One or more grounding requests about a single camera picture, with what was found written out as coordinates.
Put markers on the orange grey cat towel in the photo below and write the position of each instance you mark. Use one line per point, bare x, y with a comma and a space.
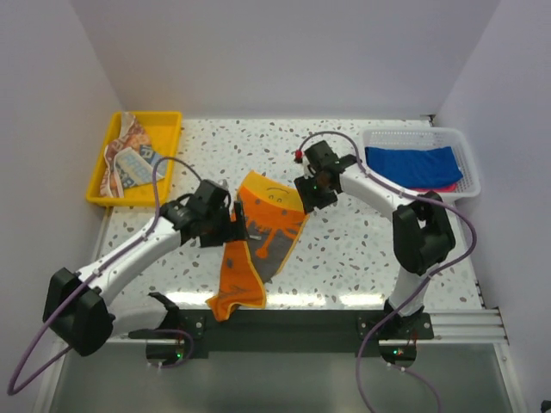
274, 220

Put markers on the aluminium extrusion rail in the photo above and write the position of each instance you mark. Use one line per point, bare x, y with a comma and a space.
485, 326

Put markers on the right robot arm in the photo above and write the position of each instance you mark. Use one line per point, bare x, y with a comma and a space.
422, 234

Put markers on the pink microfiber towel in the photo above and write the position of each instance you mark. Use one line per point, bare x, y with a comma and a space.
447, 189

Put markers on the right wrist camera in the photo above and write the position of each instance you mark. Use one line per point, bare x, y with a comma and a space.
301, 160

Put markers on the blue towel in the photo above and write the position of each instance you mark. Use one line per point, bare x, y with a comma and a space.
415, 168

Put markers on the yellow plastic bin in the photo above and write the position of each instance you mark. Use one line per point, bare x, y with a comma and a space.
164, 128

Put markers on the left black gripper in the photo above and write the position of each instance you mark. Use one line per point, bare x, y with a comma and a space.
232, 230

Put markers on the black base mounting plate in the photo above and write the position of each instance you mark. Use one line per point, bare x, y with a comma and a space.
197, 333

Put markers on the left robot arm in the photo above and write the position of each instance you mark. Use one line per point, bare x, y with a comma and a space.
77, 303

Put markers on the white orange patterned towel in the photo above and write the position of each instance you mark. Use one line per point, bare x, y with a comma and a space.
129, 159

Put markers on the white perforated plastic basket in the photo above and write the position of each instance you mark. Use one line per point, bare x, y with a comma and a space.
429, 138

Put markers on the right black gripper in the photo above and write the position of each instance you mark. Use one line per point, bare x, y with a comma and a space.
310, 200

